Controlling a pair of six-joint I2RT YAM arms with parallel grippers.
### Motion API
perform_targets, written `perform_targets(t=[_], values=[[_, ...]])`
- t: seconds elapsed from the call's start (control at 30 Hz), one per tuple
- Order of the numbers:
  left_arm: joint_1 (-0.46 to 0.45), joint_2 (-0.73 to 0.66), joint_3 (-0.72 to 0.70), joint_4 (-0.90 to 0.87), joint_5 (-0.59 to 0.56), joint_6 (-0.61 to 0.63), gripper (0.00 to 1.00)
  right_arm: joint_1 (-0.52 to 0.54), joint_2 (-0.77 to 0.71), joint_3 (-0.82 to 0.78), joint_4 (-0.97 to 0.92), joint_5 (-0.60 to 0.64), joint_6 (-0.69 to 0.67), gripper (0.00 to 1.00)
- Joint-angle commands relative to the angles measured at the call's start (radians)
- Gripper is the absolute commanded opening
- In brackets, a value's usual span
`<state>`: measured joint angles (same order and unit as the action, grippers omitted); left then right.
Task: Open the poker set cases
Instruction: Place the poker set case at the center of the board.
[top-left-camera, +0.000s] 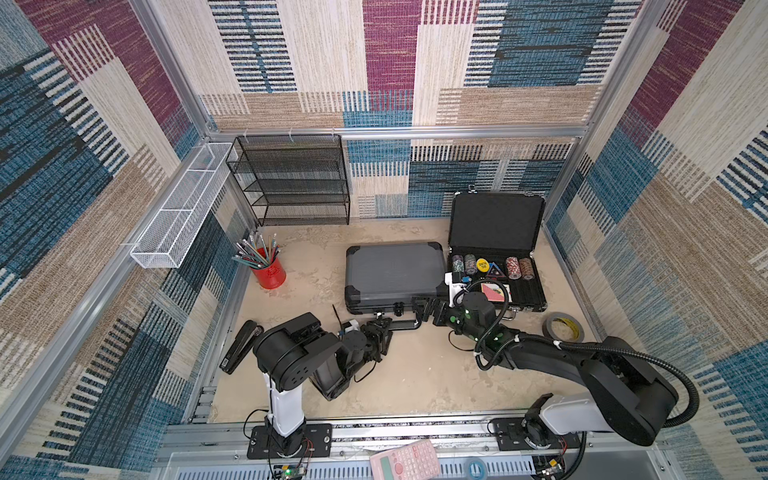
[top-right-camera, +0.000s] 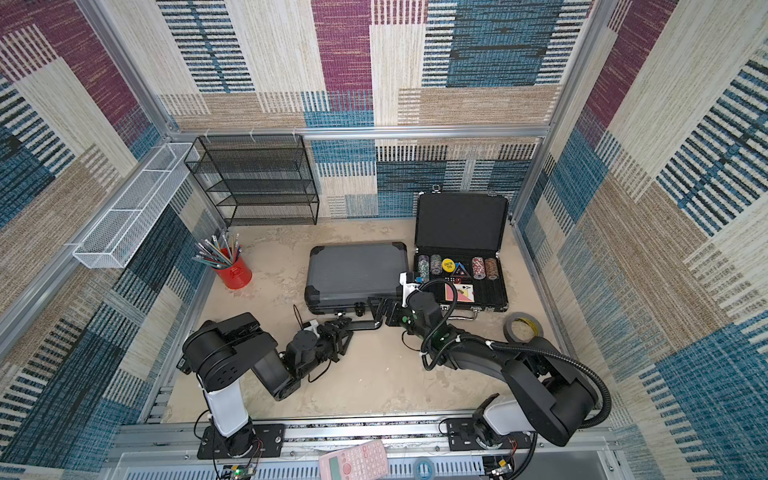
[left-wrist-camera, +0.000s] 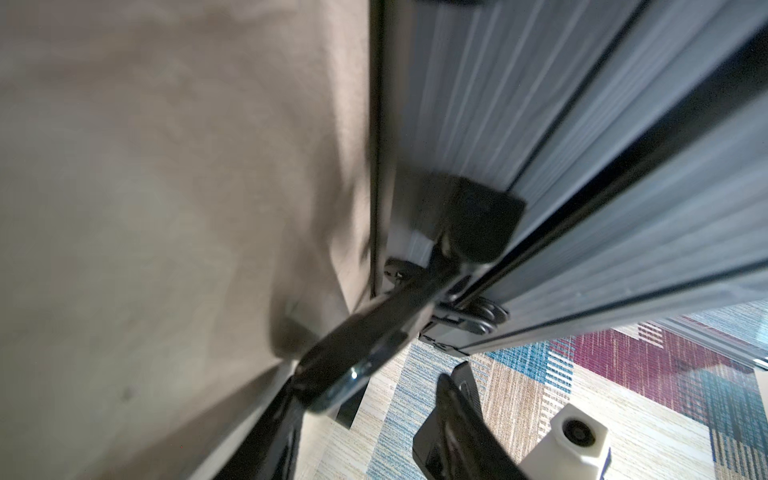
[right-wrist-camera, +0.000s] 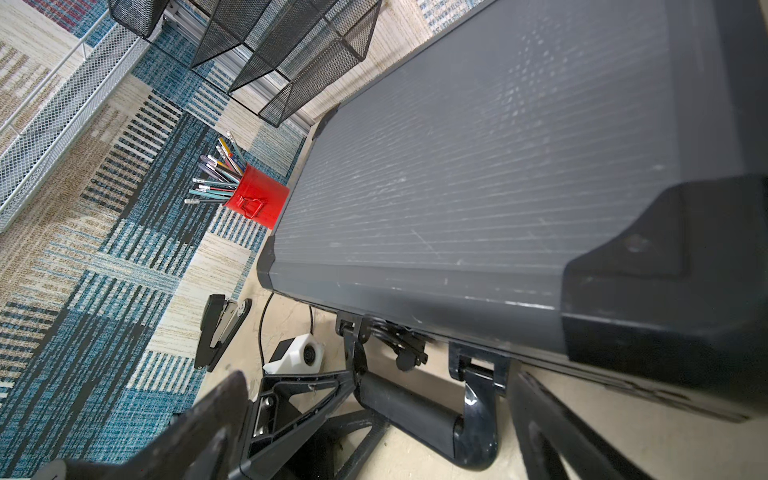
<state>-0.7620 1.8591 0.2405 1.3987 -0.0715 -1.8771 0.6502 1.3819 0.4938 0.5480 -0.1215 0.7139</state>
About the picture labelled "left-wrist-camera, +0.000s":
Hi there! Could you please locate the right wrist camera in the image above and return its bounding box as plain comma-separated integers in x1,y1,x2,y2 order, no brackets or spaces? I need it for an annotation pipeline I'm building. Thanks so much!
518,404,612,480

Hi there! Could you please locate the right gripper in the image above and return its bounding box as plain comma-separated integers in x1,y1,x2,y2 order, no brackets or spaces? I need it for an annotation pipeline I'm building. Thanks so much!
412,361,483,479

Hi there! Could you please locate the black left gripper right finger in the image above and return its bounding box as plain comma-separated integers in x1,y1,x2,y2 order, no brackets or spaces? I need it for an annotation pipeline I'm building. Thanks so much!
436,374,527,480

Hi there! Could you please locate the grey poker set case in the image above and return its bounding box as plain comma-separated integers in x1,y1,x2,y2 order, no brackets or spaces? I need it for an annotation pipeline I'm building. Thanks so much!
293,0,768,415

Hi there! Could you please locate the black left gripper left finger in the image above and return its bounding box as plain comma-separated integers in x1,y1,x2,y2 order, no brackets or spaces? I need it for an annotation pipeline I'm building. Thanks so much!
214,377,305,480

